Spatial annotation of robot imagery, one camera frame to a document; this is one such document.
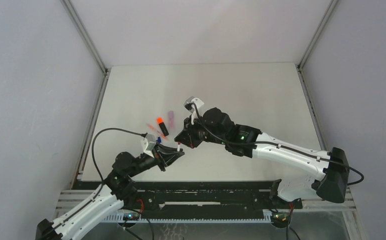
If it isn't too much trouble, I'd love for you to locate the aluminium frame post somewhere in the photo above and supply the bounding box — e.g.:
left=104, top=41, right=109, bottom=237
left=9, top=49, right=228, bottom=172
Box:
left=296, top=0, right=341, bottom=150
left=60, top=0, right=108, bottom=180

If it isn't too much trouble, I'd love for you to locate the orange pen cap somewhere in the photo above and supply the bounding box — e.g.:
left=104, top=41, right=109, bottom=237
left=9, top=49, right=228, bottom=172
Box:
left=157, top=117, right=164, bottom=125

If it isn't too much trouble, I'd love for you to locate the left aluminium frame post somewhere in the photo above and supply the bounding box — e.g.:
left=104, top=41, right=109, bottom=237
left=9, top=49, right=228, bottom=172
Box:
left=60, top=0, right=108, bottom=180

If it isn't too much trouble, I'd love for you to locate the pink marker pen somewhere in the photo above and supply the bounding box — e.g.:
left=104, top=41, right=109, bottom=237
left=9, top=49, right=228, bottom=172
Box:
left=169, top=116, right=175, bottom=130

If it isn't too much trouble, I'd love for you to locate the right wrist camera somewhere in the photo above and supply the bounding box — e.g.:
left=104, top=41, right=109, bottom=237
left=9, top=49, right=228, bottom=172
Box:
left=184, top=96, right=204, bottom=125

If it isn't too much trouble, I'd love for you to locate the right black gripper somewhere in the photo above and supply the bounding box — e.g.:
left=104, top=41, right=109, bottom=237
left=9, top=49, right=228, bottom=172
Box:
left=176, top=114, right=226, bottom=151

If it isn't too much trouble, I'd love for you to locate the orange marker pen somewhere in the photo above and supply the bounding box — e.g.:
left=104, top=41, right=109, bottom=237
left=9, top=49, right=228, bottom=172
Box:
left=158, top=122, right=169, bottom=137

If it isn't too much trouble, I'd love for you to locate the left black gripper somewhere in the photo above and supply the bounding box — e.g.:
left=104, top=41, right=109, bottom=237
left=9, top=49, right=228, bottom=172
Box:
left=127, top=139, right=183, bottom=178

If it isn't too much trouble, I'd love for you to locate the white slotted cable duct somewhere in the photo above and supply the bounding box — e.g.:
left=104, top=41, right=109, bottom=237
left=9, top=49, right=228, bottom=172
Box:
left=105, top=211, right=276, bottom=224

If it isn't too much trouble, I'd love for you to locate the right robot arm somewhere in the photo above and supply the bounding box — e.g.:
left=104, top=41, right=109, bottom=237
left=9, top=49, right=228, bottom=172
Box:
left=174, top=107, right=350, bottom=208

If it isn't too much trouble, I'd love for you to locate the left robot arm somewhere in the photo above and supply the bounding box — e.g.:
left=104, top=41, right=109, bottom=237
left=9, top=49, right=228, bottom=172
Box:
left=35, top=143, right=185, bottom=240

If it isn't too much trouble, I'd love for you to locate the thin orange pen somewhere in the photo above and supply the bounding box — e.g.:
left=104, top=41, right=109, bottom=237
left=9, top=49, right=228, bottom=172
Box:
left=153, top=129, right=168, bottom=140

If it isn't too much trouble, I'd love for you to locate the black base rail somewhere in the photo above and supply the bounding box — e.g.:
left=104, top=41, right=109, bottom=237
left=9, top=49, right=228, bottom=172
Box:
left=96, top=180, right=303, bottom=221

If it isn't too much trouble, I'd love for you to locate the left camera cable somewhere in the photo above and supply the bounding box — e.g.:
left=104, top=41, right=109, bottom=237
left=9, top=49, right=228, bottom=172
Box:
left=40, top=127, right=147, bottom=240

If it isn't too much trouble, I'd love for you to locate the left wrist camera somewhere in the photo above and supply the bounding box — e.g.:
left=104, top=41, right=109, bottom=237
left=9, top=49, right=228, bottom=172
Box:
left=141, top=133, right=156, bottom=158

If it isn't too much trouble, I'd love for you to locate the right aluminium frame post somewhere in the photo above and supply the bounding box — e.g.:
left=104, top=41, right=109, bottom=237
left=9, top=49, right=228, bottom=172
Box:
left=296, top=0, right=341, bottom=150

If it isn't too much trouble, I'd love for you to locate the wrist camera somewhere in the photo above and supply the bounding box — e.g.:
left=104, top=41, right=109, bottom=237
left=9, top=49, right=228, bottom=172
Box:
left=184, top=96, right=204, bottom=125
left=141, top=133, right=156, bottom=158

